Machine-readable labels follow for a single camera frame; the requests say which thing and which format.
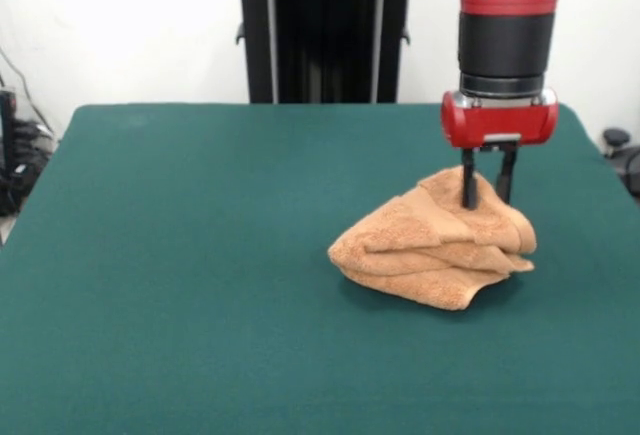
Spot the tan terry towel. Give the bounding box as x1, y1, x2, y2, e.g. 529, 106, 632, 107
327, 164, 539, 311

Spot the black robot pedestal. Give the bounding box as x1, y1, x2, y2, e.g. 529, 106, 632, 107
219, 0, 436, 105

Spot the grey office chair base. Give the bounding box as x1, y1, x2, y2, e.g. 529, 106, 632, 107
602, 127, 640, 191

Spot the black cable heap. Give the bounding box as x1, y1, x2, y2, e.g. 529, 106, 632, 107
0, 119, 56, 216

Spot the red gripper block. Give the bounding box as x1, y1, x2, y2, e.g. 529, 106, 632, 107
440, 87, 560, 210

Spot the dark green table cloth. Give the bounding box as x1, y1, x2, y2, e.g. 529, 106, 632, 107
0, 102, 640, 435

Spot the black device with red mark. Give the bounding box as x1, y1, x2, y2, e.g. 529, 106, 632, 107
0, 88, 19, 176

